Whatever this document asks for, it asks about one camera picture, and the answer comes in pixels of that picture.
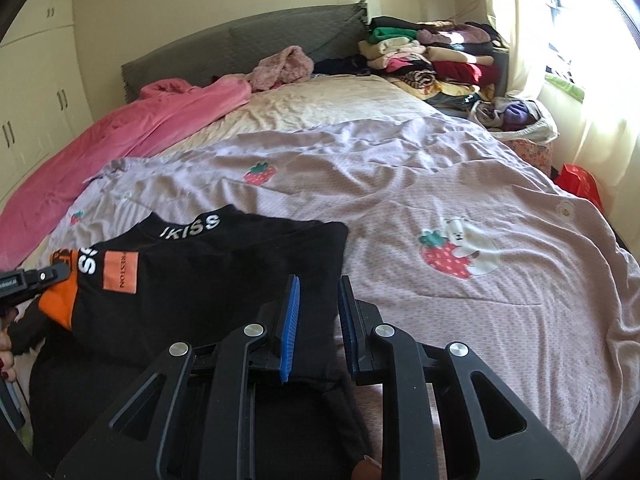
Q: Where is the black sweater with orange patches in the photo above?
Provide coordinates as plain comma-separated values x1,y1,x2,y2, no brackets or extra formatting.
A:
10,204,373,480

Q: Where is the strawberry printed lilac quilt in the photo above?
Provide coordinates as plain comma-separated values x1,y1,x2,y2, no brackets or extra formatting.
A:
47,106,632,480

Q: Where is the grey padded headboard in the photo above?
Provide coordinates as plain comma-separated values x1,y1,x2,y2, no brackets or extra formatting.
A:
121,0,371,102

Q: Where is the pink fuzzy garment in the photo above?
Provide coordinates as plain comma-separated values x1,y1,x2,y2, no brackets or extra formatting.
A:
250,45,316,94

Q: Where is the red bag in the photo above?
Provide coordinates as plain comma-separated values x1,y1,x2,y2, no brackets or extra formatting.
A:
555,163,607,211

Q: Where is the person's left hand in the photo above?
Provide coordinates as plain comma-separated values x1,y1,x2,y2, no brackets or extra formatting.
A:
0,310,20,387

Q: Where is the dark navy garment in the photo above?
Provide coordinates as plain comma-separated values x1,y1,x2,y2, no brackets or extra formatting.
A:
313,56,373,77

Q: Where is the pink blanket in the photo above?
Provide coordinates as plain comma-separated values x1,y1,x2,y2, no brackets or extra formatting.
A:
0,74,252,270

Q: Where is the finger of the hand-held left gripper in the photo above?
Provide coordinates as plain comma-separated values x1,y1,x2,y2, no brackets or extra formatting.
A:
0,262,71,307

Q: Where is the pile of folded clothes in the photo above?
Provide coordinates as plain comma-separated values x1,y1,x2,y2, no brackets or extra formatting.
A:
358,16,511,111

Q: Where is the cream wardrobe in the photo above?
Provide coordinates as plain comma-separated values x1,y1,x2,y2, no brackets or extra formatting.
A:
0,0,96,196

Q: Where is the white bag of clothes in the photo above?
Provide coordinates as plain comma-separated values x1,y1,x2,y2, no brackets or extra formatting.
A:
467,97,560,145

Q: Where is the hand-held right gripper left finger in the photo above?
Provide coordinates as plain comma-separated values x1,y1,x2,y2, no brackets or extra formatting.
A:
55,275,301,480

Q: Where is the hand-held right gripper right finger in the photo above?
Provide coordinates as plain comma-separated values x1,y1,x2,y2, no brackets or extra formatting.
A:
337,275,583,480

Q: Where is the cream bed sheet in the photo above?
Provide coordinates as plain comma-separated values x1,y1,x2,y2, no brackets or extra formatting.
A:
150,74,443,147

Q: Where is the cream curtain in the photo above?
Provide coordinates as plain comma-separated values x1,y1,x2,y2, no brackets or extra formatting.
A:
480,0,640,241

